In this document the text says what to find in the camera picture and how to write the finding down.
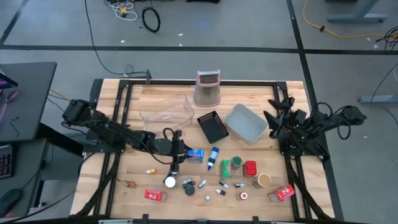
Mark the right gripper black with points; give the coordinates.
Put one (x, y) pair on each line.
(290, 123)

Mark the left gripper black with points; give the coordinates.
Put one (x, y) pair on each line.
(177, 147)

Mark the small blue cereal box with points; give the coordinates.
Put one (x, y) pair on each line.
(196, 154)

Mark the blue white squeeze bottle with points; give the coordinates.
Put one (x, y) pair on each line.
(213, 157)

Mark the black tube red cap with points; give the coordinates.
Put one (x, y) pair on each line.
(192, 183)

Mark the white round cap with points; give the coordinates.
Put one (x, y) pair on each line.
(170, 182)

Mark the dark dropper bottle white cap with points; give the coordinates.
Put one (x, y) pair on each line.
(202, 183)
(224, 184)
(220, 192)
(185, 180)
(239, 185)

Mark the black round disc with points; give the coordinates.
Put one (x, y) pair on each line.
(189, 190)

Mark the small green cereal box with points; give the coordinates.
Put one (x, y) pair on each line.
(225, 169)

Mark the green lid oregano jar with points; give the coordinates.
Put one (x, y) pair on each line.
(236, 161)

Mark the small red cereal box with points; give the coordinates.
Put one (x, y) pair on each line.
(154, 194)

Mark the red smoked paprika tin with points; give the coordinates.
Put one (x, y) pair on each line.
(250, 168)

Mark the tan lid jar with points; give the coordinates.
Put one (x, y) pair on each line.
(262, 180)

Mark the small red snack box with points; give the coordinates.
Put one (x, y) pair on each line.
(284, 193)

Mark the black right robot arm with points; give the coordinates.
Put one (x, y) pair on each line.
(329, 119)

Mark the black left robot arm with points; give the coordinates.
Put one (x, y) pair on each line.
(105, 127)

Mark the grey plastic bin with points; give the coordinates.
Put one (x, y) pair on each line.
(245, 124)

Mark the black mesh basket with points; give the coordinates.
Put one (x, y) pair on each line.
(213, 127)

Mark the orange dropper bottle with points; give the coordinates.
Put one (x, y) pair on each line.
(151, 171)

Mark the clear plastic bin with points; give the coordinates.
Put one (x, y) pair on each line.
(155, 119)

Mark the pink metal box grater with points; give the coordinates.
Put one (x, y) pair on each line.
(206, 93)

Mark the small orange brown tool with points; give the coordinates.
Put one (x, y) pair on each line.
(131, 184)

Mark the grey desk leg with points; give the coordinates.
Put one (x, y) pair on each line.
(377, 99)
(357, 17)

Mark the yellow plug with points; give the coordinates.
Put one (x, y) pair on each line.
(123, 11)

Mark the black desk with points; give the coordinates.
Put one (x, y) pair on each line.
(28, 99)

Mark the black keyboard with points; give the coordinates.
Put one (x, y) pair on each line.
(5, 161)

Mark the black computer mouse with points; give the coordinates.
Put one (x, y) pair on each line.
(9, 200)

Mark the laptop screen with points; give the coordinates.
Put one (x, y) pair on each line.
(6, 81)

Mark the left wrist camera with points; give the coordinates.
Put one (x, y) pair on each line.
(175, 168)

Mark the black aluminium rig frame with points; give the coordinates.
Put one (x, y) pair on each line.
(199, 82)

